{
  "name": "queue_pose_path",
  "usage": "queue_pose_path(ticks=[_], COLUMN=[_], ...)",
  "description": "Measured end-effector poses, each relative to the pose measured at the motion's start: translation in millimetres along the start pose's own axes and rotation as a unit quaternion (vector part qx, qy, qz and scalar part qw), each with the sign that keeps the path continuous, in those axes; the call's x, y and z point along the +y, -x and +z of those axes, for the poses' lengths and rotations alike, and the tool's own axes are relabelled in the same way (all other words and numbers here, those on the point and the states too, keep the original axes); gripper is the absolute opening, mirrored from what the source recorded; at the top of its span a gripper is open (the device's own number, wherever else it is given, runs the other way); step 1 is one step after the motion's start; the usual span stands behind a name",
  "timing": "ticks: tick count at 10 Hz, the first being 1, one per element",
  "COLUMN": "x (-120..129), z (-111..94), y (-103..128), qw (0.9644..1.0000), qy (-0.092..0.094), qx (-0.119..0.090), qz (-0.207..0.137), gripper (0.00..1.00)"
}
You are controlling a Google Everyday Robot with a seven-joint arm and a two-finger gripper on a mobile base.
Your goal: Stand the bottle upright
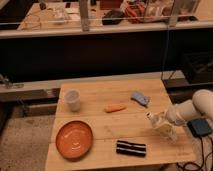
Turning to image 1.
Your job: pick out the clear plastic bottle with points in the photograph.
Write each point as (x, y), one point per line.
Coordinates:
(156, 122)

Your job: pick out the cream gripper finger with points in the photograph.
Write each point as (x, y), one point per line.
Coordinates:
(161, 114)
(166, 128)

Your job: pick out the orange plate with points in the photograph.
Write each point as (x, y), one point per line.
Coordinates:
(74, 139)

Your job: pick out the translucent plastic cup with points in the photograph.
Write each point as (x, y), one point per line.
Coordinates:
(72, 99)

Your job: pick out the orange toy carrot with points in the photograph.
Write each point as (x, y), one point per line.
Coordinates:
(111, 109)

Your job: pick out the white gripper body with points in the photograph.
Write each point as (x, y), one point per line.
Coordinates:
(173, 116)

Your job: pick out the red tool on bench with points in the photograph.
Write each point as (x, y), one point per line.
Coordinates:
(135, 13)

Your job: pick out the black bag on bench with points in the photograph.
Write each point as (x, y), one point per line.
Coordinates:
(113, 17)

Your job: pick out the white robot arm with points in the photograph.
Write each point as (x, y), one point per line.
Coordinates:
(200, 105)

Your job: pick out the dark blue power box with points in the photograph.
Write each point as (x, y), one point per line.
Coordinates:
(199, 127)

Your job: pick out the blue cloth toy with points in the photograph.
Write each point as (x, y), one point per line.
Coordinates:
(140, 98)

